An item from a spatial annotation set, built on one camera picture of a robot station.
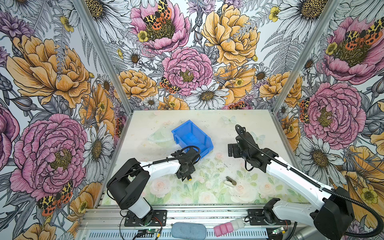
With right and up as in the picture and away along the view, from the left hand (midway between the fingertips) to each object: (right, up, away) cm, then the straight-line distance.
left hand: (187, 175), depth 88 cm
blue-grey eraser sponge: (+2, -19, -20) cm, 27 cm away
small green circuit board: (-16, -20, -17) cm, 31 cm away
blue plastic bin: (-1, +22, +17) cm, 28 cm away
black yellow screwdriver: (+1, -1, -3) cm, 3 cm away
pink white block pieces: (+18, -19, -18) cm, 32 cm away
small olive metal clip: (+25, -3, -5) cm, 26 cm away
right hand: (+28, +15, -6) cm, 32 cm away
